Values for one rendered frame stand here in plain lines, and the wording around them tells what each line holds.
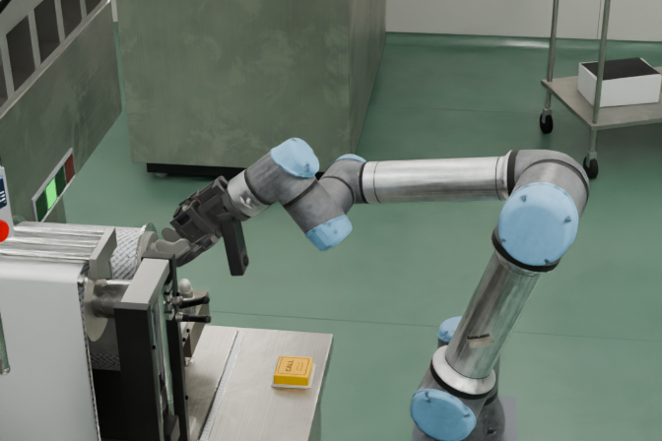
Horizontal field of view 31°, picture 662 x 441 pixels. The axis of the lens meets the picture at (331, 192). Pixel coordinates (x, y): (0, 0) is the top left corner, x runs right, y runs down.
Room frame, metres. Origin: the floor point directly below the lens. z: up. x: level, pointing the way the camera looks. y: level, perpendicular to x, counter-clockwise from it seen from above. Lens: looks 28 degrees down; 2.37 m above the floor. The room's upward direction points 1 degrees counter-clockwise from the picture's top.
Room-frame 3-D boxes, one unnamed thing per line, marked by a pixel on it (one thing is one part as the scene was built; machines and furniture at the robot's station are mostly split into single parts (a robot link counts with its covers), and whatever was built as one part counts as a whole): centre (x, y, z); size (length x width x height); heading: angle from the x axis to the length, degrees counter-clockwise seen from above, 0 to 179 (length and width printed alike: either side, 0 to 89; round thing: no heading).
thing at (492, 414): (1.82, -0.25, 0.95); 0.15 x 0.15 x 0.10
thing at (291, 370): (1.99, 0.08, 0.91); 0.07 x 0.07 x 0.02; 82
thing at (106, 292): (1.61, 0.35, 1.33); 0.06 x 0.06 x 0.06; 82
